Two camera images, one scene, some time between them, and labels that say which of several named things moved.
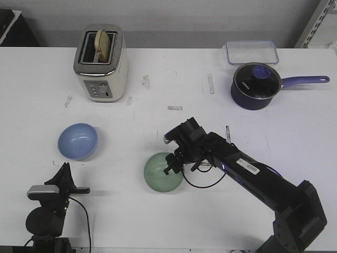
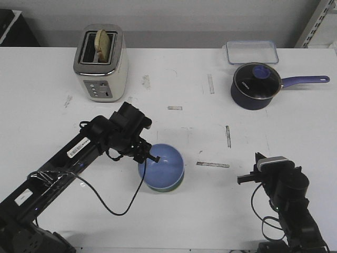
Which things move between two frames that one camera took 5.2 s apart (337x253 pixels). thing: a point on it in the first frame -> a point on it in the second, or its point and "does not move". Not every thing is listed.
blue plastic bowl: x=78 y=140 -> x=167 y=172
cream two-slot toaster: x=102 y=81 does not move
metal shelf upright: x=314 y=23 does not move
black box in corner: x=14 y=30 does not move
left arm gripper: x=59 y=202 -> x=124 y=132
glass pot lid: x=257 y=80 does not move
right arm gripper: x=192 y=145 -> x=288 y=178
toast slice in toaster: x=102 y=45 does not move
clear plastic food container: x=244 y=52 does not move
